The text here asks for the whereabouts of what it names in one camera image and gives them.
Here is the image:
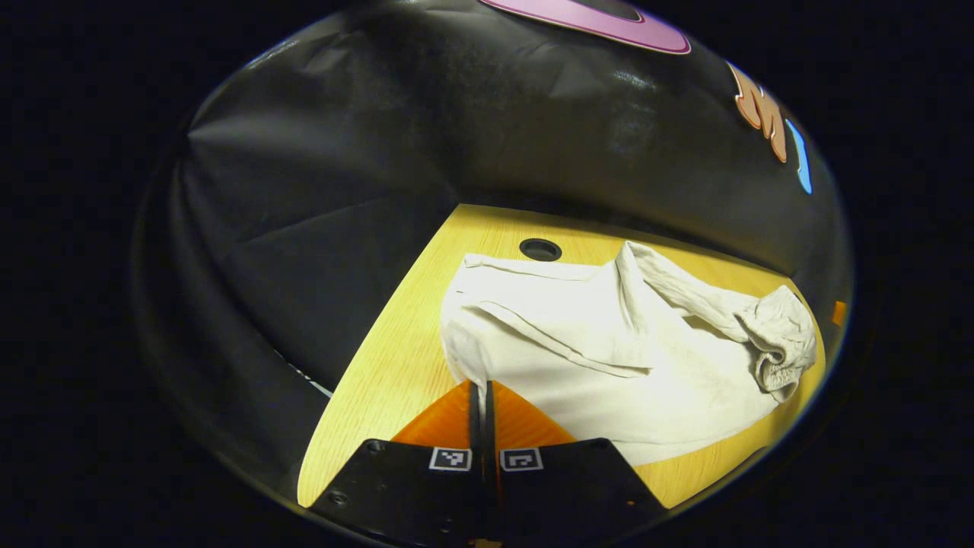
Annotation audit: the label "white jeans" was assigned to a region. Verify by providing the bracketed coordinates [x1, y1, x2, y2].
[440, 241, 819, 467]

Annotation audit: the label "black backdrop cloth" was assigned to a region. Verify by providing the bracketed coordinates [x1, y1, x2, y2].
[133, 0, 853, 488]

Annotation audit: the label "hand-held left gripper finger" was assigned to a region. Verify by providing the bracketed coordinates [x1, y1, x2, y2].
[308, 381, 486, 547]
[485, 381, 668, 547]

